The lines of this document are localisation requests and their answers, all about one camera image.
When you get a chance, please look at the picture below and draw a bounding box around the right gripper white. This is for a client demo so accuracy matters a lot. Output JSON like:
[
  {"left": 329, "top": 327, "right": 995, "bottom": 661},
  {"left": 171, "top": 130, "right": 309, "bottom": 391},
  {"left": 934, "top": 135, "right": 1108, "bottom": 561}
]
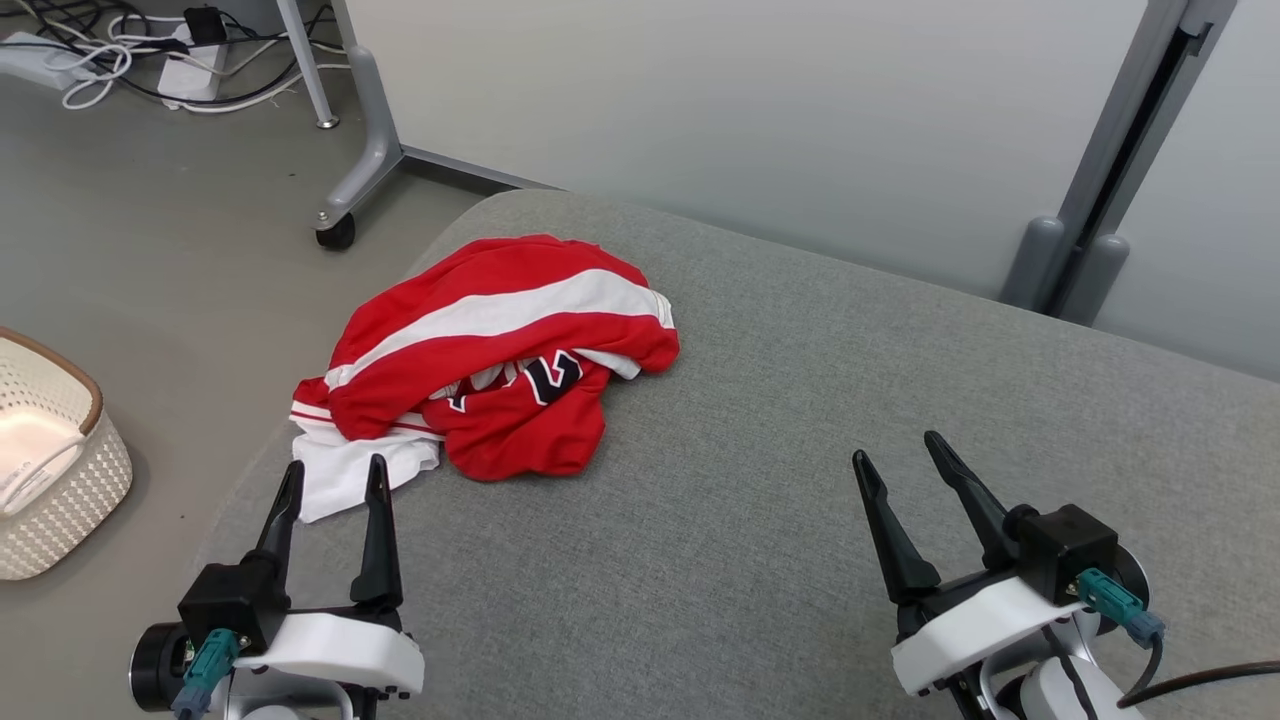
[{"left": 851, "top": 430, "right": 1088, "bottom": 695}]

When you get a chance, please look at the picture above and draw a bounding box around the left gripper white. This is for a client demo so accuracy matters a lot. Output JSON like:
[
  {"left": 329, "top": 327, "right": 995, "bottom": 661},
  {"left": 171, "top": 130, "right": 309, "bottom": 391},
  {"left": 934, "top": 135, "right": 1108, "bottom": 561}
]
[{"left": 232, "top": 453, "right": 425, "bottom": 701}]

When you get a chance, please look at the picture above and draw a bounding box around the red white basketball jersey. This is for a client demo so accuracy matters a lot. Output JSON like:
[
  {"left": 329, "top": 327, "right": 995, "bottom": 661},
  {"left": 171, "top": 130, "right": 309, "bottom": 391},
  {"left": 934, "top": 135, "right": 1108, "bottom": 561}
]
[{"left": 290, "top": 348, "right": 643, "bottom": 524}]

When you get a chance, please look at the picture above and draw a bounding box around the red shorts white trim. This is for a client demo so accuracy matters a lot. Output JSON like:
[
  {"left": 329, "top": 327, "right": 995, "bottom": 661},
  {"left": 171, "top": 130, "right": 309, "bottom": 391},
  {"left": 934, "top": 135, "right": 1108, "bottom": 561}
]
[{"left": 325, "top": 234, "right": 682, "bottom": 442}]

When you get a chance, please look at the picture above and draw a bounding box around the white woven laundry basket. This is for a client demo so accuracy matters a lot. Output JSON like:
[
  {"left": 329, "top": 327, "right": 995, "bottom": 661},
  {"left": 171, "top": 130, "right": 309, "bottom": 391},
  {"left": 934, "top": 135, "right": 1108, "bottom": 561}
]
[{"left": 0, "top": 326, "right": 134, "bottom": 582}]

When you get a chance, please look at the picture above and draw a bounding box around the grey desk leg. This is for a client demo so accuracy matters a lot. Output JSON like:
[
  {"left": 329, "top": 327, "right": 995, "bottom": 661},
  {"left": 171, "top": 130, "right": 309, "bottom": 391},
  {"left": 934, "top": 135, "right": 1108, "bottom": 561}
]
[{"left": 312, "top": 0, "right": 407, "bottom": 233}]

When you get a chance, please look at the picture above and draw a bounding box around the white power strip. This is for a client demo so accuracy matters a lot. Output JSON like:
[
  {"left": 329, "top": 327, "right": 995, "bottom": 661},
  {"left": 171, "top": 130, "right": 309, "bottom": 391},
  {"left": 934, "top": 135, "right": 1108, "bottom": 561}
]
[
  {"left": 157, "top": 24, "right": 232, "bottom": 102},
  {"left": 0, "top": 31, "right": 77, "bottom": 92}
]

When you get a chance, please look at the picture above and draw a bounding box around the thin metal desk leg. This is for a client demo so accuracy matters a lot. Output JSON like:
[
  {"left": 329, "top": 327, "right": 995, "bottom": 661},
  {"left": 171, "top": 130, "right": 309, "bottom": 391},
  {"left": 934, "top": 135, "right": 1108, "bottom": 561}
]
[{"left": 274, "top": 0, "right": 340, "bottom": 130}]

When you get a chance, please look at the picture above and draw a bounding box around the left teal connector cable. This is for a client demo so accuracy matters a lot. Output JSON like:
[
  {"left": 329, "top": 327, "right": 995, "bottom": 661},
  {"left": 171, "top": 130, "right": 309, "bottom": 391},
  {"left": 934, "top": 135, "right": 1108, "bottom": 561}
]
[{"left": 171, "top": 627, "right": 242, "bottom": 720}]

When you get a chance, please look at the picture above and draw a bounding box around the teal connector cable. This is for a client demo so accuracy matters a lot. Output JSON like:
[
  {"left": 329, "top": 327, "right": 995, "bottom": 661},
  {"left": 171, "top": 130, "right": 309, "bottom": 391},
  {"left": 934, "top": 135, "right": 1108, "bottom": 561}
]
[
  {"left": 171, "top": 627, "right": 242, "bottom": 720},
  {"left": 1077, "top": 567, "right": 1280, "bottom": 710}
]

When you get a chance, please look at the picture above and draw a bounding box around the right teal connector cable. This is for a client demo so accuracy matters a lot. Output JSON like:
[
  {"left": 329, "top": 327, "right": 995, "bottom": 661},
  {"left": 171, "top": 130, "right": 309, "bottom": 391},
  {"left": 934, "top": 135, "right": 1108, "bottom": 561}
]
[{"left": 1077, "top": 567, "right": 1280, "bottom": 710}]

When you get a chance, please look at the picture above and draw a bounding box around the grey partition base rail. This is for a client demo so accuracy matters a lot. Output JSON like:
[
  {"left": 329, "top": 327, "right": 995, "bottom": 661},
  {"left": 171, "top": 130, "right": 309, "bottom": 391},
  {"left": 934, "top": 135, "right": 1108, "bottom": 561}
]
[{"left": 400, "top": 144, "right": 563, "bottom": 193}]

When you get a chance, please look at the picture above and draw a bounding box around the grey partition upright rail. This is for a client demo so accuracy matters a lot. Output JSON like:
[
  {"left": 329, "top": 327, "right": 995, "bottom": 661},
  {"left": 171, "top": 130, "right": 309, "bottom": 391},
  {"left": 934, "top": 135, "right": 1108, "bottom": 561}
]
[{"left": 1054, "top": 0, "right": 1242, "bottom": 256}]

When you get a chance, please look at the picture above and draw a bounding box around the tangle of cables and adapters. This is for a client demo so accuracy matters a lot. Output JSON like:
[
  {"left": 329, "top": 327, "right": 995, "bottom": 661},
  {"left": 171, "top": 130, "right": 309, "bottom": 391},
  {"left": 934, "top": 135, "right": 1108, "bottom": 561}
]
[{"left": 0, "top": 0, "right": 332, "bottom": 107}]

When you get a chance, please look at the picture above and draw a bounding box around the white cable bundle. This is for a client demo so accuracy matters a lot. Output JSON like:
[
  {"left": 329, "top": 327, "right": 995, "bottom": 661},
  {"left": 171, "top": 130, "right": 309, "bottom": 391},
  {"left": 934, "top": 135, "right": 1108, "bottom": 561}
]
[{"left": 59, "top": 9, "right": 137, "bottom": 110}]

